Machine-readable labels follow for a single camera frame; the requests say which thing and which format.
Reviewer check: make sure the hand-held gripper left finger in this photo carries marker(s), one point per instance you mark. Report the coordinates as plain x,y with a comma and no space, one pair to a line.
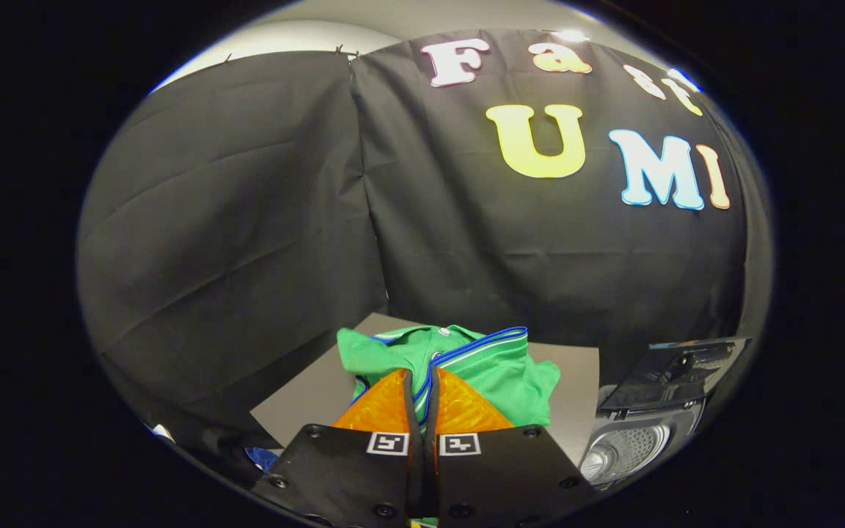
342,477

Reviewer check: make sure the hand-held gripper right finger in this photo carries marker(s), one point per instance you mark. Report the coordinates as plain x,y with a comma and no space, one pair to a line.
503,477

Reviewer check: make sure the green polo shirt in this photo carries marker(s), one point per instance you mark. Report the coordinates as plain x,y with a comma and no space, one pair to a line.
510,378

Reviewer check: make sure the dark grey cabinet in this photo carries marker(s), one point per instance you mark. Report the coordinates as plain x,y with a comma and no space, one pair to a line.
305,403

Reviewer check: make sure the black backdrop cloth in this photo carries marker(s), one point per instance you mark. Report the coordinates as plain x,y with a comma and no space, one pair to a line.
246,220

